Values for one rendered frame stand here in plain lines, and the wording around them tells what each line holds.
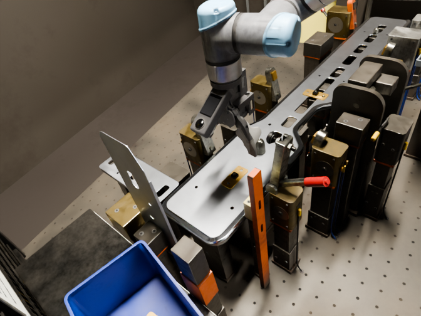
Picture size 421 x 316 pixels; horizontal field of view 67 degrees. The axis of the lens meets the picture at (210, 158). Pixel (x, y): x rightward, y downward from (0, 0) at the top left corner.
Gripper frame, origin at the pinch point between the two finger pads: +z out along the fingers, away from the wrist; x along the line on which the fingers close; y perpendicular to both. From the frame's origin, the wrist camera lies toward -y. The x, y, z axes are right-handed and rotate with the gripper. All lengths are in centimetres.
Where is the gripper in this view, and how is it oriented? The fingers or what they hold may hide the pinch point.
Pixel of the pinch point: (230, 148)
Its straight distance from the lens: 82.8
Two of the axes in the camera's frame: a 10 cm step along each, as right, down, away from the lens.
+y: 6.4, -6.0, 4.8
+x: -7.5, -3.5, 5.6
